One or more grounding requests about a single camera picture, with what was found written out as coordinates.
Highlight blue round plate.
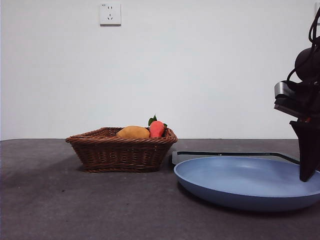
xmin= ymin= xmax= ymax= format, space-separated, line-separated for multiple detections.
xmin=173 ymin=156 xmax=320 ymax=213

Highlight black flat tray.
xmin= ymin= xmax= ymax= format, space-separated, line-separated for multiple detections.
xmin=171 ymin=150 xmax=301 ymax=171

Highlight orange carrot with green leaves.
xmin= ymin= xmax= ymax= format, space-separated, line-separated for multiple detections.
xmin=148 ymin=114 xmax=168 ymax=138

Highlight yellow-brown potato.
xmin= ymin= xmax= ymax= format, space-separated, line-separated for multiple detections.
xmin=116 ymin=125 xmax=151 ymax=139

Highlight brown wicker basket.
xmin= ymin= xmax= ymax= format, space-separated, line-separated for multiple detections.
xmin=65 ymin=126 xmax=179 ymax=173

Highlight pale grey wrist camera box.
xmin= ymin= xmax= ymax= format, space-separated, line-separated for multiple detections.
xmin=274 ymin=80 xmax=300 ymax=99

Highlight black cable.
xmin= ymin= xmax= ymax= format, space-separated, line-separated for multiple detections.
xmin=307 ymin=6 xmax=320 ymax=50
xmin=286 ymin=67 xmax=301 ymax=84

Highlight white wall power socket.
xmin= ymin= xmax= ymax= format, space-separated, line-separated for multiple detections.
xmin=99 ymin=2 xmax=122 ymax=27

